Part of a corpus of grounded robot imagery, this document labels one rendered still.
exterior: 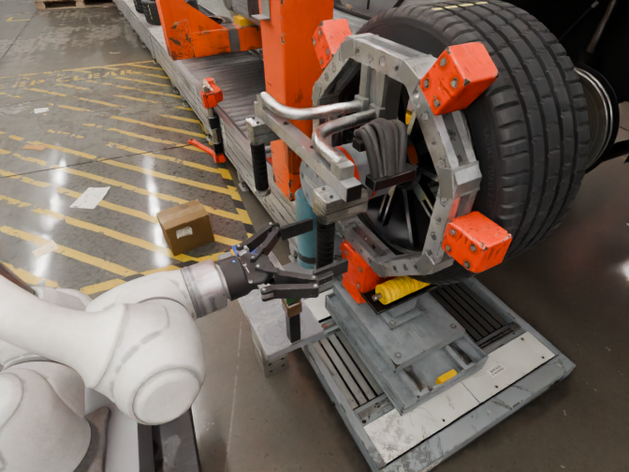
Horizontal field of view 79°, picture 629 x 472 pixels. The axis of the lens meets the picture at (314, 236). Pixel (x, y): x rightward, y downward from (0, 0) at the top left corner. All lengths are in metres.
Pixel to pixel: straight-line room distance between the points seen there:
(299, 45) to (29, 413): 1.03
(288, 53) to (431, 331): 0.99
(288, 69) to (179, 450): 1.05
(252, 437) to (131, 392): 0.99
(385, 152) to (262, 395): 1.06
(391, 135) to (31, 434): 0.80
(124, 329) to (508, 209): 0.64
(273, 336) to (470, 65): 0.78
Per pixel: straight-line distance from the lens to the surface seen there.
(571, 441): 1.65
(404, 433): 1.37
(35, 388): 0.89
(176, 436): 1.15
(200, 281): 0.64
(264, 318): 1.10
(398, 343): 1.35
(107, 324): 0.51
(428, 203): 0.95
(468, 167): 0.73
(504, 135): 0.74
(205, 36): 3.11
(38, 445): 0.90
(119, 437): 1.06
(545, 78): 0.85
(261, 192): 1.01
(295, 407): 1.46
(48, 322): 0.51
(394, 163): 0.67
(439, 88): 0.70
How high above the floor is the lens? 1.32
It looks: 41 degrees down
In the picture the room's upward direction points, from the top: straight up
